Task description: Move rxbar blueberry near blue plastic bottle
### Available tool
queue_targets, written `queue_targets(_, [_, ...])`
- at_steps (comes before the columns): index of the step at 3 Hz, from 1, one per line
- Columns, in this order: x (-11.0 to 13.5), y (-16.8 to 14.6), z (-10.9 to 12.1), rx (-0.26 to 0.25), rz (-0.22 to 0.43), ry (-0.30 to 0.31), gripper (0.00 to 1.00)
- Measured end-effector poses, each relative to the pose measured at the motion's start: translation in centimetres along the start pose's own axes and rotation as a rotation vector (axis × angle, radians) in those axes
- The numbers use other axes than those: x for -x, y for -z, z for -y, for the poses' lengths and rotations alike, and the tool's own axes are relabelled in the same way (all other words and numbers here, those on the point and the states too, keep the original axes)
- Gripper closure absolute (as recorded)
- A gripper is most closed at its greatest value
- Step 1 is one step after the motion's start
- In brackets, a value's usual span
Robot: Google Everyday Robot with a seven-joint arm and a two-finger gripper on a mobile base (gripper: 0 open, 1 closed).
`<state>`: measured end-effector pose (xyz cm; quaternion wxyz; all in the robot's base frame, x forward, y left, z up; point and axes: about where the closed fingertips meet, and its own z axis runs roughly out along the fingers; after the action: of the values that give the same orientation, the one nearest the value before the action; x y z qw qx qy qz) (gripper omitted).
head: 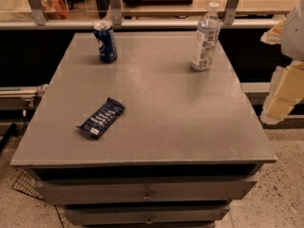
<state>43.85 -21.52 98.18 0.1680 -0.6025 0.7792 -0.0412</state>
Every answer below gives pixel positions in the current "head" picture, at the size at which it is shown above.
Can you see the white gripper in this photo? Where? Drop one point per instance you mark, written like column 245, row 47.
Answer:
column 294, row 35

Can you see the blue rxbar blueberry wrapper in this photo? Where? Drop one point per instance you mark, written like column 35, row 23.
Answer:
column 97, row 124

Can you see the clear plastic water bottle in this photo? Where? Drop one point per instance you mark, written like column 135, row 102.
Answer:
column 207, row 35

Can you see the grey top drawer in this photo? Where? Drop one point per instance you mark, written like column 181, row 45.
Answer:
column 86, row 191

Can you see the grey drawer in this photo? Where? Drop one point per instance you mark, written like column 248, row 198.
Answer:
column 147, row 215
column 86, row 191

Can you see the blue pepsi can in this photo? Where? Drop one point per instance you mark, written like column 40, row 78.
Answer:
column 106, row 42

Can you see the orange snack bag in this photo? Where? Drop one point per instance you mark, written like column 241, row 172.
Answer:
column 58, row 7

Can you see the grey lower drawer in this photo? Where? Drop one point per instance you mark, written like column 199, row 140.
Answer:
column 147, row 215

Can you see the black wire rack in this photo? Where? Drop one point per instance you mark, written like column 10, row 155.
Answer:
column 24, row 184

